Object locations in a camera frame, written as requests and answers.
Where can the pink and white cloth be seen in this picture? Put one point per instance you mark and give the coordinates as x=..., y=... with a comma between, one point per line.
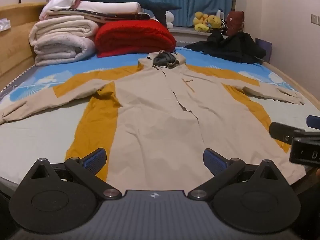
x=62, y=1

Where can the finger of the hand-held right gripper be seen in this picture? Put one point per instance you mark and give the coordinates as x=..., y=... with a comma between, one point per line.
x=282, y=131
x=313, y=122

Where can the white plush toy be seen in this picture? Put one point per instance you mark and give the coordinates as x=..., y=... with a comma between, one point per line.
x=170, y=16

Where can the pile of black clothes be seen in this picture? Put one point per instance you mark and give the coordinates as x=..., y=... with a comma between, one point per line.
x=232, y=46

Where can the dark dotted folded cloth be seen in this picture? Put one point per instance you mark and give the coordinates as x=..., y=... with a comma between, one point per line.
x=120, y=17

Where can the yellow plush toy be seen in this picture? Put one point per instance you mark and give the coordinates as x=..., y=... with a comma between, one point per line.
x=214, y=21
x=200, y=20

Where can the folded red blanket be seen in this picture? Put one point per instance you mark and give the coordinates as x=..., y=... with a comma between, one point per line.
x=132, y=37

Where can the folded white quilt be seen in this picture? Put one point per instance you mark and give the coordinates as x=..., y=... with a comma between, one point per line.
x=60, y=42

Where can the small white appliance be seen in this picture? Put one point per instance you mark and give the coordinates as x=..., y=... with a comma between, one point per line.
x=220, y=13

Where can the white crumpled plastic bag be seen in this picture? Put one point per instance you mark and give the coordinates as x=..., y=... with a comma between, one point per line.
x=4, y=24

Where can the folded white blanket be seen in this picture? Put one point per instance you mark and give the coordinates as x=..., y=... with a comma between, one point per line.
x=107, y=7

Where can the beige and yellow jacket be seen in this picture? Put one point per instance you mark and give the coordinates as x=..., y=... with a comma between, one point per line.
x=155, y=120

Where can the dark teal shark plush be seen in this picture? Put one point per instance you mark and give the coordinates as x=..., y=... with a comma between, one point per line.
x=140, y=1

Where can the purple box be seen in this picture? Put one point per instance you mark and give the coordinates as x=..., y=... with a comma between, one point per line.
x=265, y=46

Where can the wall switch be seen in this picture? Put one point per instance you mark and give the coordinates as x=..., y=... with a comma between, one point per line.
x=315, y=19

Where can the wooden bed headboard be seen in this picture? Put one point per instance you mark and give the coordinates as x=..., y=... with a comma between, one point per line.
x=15, y=45

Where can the dark red bag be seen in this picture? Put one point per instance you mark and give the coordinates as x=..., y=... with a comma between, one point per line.
x=235, y=22

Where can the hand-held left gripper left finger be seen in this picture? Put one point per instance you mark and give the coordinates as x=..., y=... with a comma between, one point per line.
x=96, y=160

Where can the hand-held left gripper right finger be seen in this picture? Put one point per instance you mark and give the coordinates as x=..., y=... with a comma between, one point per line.
x=212, y=161

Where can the white window sill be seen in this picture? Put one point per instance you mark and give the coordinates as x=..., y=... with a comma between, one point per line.
x=185, y=33

